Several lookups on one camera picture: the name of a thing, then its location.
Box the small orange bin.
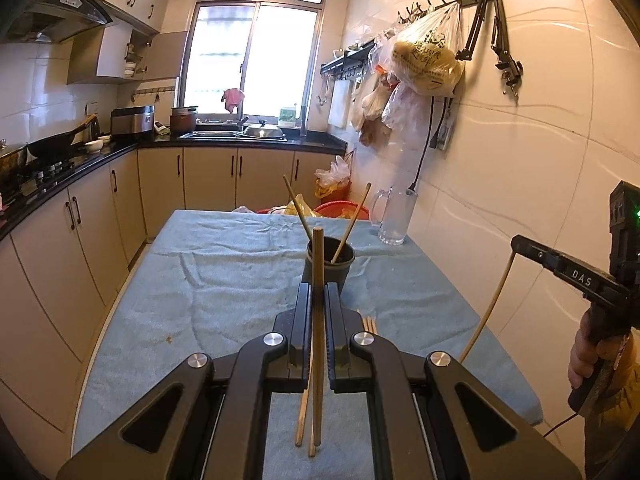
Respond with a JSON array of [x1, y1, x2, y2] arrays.
[[315, 180, 352, 202]]

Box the black countertop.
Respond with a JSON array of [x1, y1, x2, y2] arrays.
[[0, 131, 349, 233]]

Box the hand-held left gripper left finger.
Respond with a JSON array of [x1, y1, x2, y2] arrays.
[[56, 282, 313, 480]]

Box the brown clay pot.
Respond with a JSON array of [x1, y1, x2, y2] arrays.
[[169, 106, 200, 136]]

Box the dark grey cup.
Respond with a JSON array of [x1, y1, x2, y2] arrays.
[[301, 236, 356, 297]]

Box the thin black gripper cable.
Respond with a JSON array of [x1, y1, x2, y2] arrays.
[[542, 410, 581, 439]]

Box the steel sink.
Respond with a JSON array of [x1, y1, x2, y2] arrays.
[[179, 129, 289, 142]]

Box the yellow plastic bag in basin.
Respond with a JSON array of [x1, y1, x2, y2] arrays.
[[284, 201, 322, 219]]

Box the blue towel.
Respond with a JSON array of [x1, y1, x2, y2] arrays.
[[72, 209, 544, 480]]

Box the beige lower kitchen cabinets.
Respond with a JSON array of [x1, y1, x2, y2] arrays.
[[0, 146, 347, 477]]

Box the range hood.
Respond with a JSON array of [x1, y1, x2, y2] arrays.
[[4, 0, 114, 44]]

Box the hanging yellow plastic bag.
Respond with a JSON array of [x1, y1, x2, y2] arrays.
[[391, 2, 466, 97]]

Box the gas stove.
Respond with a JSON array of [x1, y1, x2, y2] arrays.
[[0, 157, 77, 197]]

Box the person's right hand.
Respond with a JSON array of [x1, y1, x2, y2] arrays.
[[568, 310, 626, 390]]

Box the black wok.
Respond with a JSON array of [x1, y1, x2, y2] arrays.
[[27, 114, 99, 159]]

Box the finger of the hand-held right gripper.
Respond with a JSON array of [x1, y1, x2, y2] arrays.
[[511, 234, 619, 307]]

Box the open wall cabinet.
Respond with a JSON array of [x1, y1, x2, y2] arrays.
[[67, 22, 189, 85]]

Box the white plastic bag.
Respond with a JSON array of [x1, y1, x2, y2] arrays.
[[314, 155, 352, 187]]

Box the clear glass mug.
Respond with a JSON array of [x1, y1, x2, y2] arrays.
[[369, 186, 418, 246]]

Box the black power cable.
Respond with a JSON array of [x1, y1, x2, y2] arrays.
[[407, 97, 437, 197]]

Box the silver rice cooker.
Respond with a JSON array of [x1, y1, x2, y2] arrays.
[[110, 105, 156, 137]]

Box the large red plastic basin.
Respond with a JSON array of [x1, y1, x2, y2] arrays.
[[312, 200, 373, 221]]

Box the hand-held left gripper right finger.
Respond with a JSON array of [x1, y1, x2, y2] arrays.
[[324, 282, 583, 480]]

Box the steel pot with lid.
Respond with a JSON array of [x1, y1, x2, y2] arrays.
[[0, 139, 29, 177]]

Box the wall power strip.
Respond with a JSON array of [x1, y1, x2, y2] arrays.
[[429, 109, 456, 151]]

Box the white cutting board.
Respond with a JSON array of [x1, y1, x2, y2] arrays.
[[327, 79, 349, 129]]

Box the hanging clear plastic bags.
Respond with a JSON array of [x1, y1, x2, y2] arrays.
[[349, 25, 432, 149]]

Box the black wall hook rail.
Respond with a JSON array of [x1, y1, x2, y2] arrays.
[[397, 0, 484, 19]]

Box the person's right forearm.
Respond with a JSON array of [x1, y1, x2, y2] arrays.
[[584, 329, 640, 480]]

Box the pink cloth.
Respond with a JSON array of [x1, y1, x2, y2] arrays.
[[222, 88, 246, 114]]

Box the black wall shelf rack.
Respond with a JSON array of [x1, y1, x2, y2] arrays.
[[319, 42, 377, 81]]

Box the kitchen window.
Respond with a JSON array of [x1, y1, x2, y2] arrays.
[[180, 0, 334, 122]]

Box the steel wok lid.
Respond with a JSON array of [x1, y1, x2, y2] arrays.
[[242, 119, 285, 140]]

